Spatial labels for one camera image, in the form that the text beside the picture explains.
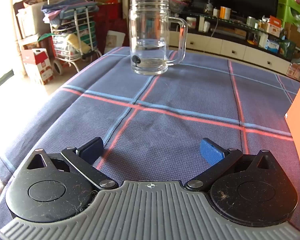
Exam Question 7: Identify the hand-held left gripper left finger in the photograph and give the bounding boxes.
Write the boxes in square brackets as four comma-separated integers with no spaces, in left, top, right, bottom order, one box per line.
[26,137,119,190]

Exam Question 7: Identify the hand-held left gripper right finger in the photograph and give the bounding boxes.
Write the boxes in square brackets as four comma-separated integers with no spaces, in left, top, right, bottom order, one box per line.
[185,138,278,192]

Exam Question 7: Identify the red and white carton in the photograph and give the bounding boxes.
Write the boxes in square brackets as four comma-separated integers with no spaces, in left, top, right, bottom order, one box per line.
[21,48,55,86]

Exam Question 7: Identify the white television cabinet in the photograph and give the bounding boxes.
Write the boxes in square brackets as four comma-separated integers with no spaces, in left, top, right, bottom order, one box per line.
[170,12,293,76]

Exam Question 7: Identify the white paper bag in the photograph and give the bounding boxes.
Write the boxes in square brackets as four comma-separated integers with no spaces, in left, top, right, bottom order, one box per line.
[104,30,126,53]

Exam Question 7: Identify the orange patterned carton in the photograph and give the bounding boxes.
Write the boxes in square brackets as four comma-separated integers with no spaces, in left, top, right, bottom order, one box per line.
[286,57,300,81]

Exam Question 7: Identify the blue and white packet box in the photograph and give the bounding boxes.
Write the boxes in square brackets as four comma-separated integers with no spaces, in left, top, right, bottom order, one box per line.
[267,39,280,53]

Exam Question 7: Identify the green packet box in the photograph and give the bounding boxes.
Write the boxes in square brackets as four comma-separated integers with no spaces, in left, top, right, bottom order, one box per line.
[278,39,296,60]

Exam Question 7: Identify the clear glass mug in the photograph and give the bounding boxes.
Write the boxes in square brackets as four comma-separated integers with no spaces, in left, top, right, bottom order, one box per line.
[129,0,188,75]

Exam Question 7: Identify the red bag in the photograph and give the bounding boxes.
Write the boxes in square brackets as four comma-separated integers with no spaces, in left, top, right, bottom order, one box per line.
[94,2,130,48]

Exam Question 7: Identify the orange and white packet box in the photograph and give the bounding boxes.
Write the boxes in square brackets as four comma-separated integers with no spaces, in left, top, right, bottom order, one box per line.
[266,16,283,38]

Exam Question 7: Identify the white canister with orange label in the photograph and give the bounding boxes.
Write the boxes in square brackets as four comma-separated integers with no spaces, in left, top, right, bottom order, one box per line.
[219,6,232,20]

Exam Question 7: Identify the pile of folded cloths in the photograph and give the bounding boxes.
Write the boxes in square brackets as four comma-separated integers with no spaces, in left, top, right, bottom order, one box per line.
[41,0,100,23]

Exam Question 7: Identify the large brown cardboard box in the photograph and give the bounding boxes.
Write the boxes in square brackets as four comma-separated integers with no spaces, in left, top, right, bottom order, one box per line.
[285,22,300,51]

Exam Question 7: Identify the white framed board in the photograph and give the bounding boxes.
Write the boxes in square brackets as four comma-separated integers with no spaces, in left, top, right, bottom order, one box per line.
[122,0,169,20]

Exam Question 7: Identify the pink basket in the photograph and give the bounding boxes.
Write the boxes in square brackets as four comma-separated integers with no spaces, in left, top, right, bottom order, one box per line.
[168,0,188,13]

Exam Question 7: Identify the green plastic drawer unit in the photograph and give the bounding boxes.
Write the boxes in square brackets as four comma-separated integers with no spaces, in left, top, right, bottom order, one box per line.
[276,0,300,27]

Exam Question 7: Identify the wire shopping trolley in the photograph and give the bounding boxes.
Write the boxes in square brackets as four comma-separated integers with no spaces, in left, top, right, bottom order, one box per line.
[41,0,103,75]

